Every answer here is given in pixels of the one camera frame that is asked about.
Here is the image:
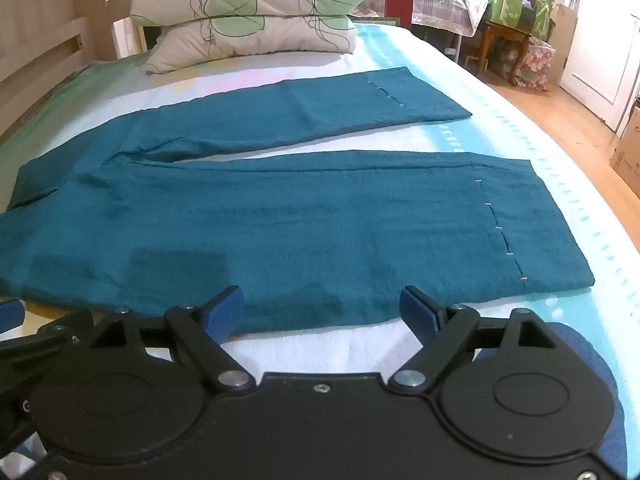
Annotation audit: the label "pastel printed bed sheet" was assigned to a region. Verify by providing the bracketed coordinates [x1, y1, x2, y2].
[0, 22, 640, 480]

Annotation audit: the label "white door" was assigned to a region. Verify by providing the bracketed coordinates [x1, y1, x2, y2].
[559, 0, 640, 133]

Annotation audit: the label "green patterned storage bag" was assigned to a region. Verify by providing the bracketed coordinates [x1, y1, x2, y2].
[472, 0, 556, 38]

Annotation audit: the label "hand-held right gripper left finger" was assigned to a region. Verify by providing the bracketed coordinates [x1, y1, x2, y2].
[90, 285, 254, 392]

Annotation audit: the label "wooden bed headboard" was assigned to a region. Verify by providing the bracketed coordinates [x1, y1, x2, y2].
[0, 0, 141, 136]

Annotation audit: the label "teal pants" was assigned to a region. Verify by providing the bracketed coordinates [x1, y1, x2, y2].
[0, 66, 596, 336]

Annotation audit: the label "wooden side table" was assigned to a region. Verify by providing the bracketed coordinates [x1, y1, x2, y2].
[477, 21, 531, 86]

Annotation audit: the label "floral patterned bag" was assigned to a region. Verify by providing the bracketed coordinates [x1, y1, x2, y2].
[515, 36, 557, 92]

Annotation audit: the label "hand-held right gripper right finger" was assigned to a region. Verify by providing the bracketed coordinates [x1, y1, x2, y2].
[389, 285, 558, 392]

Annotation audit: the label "plaid tablecloth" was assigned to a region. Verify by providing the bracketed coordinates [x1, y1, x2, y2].
[411, 0, 488, 38]

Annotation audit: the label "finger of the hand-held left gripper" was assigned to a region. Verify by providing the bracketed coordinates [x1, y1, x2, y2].
[0, 309, 96, 363]
[0, 298, 26, 335]

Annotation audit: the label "cardboard box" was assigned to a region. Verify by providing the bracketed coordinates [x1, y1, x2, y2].
[609, 105, 640, 198]

